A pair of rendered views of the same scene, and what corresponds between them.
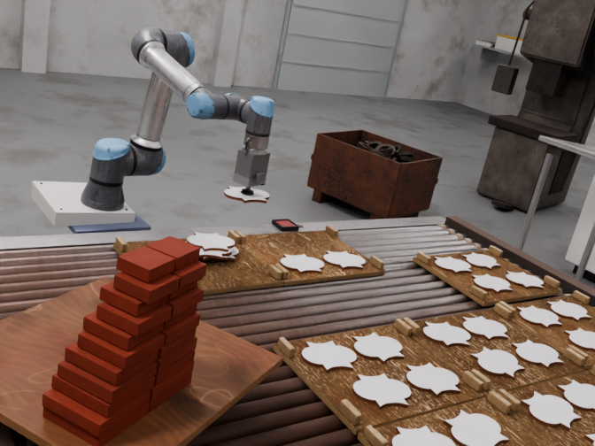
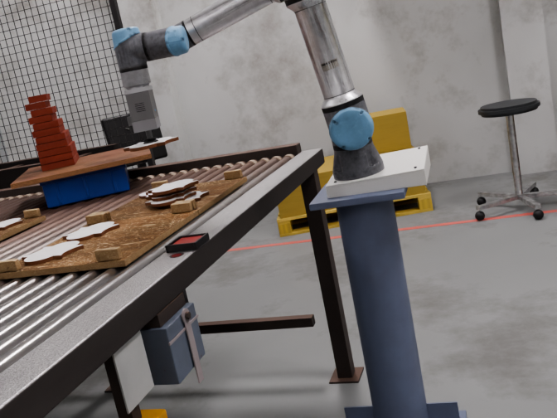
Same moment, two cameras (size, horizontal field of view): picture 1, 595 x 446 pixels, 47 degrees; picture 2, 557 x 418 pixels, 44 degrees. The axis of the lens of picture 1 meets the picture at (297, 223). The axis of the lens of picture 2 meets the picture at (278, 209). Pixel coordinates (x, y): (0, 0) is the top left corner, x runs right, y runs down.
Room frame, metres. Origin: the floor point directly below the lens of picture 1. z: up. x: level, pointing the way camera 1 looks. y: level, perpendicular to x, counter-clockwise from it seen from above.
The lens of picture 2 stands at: (3.79, -0.63, 1.29)
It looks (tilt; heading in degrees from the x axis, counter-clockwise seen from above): 12 degrees down; 146
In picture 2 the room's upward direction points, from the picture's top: 11 degrees counter-clockwise
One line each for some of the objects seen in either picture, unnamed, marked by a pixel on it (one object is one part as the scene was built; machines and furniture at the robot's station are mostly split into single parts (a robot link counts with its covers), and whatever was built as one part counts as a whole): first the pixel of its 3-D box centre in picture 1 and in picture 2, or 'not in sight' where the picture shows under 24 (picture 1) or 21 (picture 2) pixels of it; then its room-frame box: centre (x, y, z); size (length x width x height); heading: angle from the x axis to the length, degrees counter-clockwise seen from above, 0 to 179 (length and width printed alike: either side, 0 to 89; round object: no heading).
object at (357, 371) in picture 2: not in sight; (327, 276); (1.73, 0.92, 0.43); 0.12 x 0.12 x 0.85; 37
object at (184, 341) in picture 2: not in sight; (168, 345); (2.52, -0.11, 0.77); 0.14 x 0.11 x 0.18; 127
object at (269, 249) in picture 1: (307, 255); (104, 242); (2.14, -0.06, 0.93); 0.41 x 0.35 x 0.02; 127
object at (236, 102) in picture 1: (234, 107); (167, 42); (2.09, 0.26, 1.38); 0.11 x 0.11 x 0.08; 51
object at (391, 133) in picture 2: not in sight; (346, 168); (-0.26, 2.78, 0.35); 1.25 x 0.95 x 0.70; 39
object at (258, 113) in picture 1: (259, 115); (130, 49); (2.05, 0.18, 1.38); 0.09 x 0.08 x 0.11; 51
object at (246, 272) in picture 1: (197, 264); (172, 201); (1.89, 0.27, 0.93); 0.41 x 0.35 x 0.02; 127
